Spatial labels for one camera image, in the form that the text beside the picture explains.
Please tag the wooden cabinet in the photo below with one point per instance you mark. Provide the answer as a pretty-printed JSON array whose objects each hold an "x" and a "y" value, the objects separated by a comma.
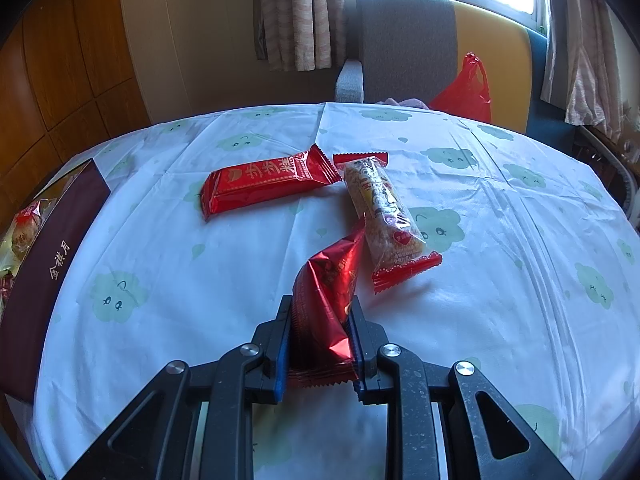
[{"x": 65, "y": 60}]

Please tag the metal rail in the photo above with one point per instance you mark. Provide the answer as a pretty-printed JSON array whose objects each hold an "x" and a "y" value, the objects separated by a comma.
[{"x": 625, "y": 170}]

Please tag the maroon gift box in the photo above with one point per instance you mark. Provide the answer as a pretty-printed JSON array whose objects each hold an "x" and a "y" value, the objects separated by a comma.
[{"x": 55, "y": 270}]

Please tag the bread packet with red label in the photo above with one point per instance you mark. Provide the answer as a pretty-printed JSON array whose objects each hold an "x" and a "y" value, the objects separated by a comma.
[{"x": 30, "y": 225}]

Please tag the red plastic bag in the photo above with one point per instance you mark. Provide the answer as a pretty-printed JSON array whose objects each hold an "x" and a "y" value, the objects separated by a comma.
[{"x": 465, "y": 95}]

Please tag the grey yellow blue armchair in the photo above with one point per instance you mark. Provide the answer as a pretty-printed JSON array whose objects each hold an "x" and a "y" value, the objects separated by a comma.
[{"x": 405, "y": 45}]

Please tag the long red foil snack packet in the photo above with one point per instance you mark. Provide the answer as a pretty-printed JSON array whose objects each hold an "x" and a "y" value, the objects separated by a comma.
[{"x": 260, "y": 185}]

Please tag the pink cloth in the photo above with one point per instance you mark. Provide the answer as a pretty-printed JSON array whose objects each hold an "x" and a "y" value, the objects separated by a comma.
[{"x": 400, "y": 103}]

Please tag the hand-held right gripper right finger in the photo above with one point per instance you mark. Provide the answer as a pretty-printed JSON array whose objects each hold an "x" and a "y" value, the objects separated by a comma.
[{"x": 356, "y": 355}]

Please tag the clear rice cracker bar packet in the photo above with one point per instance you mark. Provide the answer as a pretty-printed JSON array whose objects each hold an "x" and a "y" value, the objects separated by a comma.
[{"x": 385, "y": 215}]

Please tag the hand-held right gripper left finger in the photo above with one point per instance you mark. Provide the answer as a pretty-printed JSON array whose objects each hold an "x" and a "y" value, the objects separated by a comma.
[{"x": 282, "y": 360}]

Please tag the beige patterned curtain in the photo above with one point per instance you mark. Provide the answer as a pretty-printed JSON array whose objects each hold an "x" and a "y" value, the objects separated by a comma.
[
  {"x": 585, "y": 35},
  {"x": 300, "y": 15}
]

